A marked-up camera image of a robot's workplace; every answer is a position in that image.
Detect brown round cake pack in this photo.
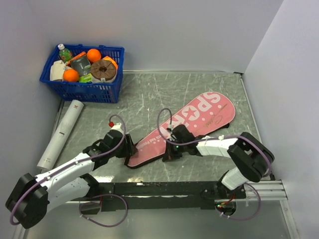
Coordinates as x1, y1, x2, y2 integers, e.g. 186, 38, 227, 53
91, 59, 118, 83

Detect orange fruit front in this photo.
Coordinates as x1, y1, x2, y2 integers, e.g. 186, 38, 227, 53
63, 69, 79, 82

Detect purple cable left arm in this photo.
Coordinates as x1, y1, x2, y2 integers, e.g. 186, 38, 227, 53
9, 114, 127, 226

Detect purple cable base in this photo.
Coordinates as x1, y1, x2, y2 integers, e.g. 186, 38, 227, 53
78, 193, 129, 228
216, 183, 262, 221

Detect white shuttlecock tube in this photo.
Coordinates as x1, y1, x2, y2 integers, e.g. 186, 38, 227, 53
37, 100, 84, 171

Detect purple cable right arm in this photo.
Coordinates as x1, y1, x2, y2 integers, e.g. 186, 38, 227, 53
157, 108, 273, 177

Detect orange flat box rear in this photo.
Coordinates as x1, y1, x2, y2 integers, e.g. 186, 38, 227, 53
65, 51, 86, 66

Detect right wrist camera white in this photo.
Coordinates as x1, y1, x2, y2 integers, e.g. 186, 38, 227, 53
166, 124, 176, 141

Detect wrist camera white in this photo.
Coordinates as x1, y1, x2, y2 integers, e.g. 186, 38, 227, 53
109, 121, 124, 134
166, 124, 176, 141

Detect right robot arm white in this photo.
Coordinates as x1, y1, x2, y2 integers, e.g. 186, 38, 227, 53
162, 124, 275, 198

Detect orange fruit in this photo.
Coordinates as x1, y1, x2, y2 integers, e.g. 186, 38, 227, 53
87, 48, 102, 63
63, 69, 79, 82

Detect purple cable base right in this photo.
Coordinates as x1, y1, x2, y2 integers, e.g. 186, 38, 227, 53
216, 183, 262, 221

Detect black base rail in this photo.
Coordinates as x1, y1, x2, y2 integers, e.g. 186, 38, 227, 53
75, 181, 246, 212

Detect pink racket bag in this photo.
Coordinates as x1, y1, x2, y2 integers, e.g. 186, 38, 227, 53
125, 92, 235, 169

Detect cream paper bag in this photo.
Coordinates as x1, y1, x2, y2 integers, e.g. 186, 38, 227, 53
50, 60, 66, 81

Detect orange fruit rear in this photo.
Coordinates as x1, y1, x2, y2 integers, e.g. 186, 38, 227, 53
87, 48, 102, 63

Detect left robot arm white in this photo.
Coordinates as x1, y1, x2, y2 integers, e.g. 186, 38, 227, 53
5, 129, 137, 229

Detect green drink bottle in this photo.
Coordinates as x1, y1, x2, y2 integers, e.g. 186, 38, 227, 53
58, 44, 73, 63

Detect green small box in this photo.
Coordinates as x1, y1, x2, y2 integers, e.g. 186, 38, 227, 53
78, 73, 92, 83

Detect orange snack box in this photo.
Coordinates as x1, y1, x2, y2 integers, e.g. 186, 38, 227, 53
103, 56, 118, 70

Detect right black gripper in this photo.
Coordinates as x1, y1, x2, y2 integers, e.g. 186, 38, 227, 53
163, 138, 187, 162

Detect blue plastic basket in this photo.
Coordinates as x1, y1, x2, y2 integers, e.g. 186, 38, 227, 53
39, 44, 125, 104

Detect black product box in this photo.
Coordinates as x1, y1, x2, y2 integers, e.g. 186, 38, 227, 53
70, 55, 91, 77

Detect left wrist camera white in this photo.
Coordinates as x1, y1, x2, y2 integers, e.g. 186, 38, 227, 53
109, 121, 124, 134

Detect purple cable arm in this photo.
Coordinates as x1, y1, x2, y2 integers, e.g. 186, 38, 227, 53
9, 114, 127, 226
157, 108, 273, 177

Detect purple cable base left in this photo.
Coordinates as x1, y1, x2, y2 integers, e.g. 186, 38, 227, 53
78, 193, 129, 228

